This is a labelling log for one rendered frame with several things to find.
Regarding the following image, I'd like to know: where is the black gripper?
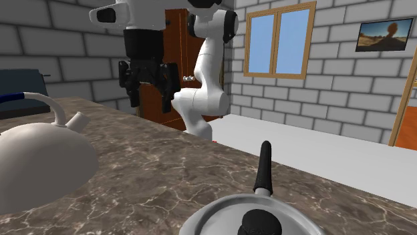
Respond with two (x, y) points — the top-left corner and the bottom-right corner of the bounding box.
(118, 28), (182, 114)

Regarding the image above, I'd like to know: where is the brown wooden door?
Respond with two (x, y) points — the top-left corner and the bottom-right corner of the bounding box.
(136, 8), (227, 132)

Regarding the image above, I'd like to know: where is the dark blue boxy appliance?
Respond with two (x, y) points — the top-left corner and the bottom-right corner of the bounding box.
(0, 68), (52, 120)

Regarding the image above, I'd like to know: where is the window with wooden frame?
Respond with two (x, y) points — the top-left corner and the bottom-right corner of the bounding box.
(243, 1), (317, 81)

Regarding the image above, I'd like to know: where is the white kettle with blue handle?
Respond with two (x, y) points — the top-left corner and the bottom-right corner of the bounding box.
(0, 91), (100, 216)

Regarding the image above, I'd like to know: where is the silver pan with black handle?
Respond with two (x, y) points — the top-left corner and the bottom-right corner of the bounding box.
(178, 140), (327, 235)

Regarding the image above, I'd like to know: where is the desert landscape wall picture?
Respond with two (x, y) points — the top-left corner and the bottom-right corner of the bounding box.
(355, 17), (415, 53)

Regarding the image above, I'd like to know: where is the orange door with wooden frame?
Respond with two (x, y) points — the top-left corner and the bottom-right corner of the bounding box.
(388, 47), (417, 152)

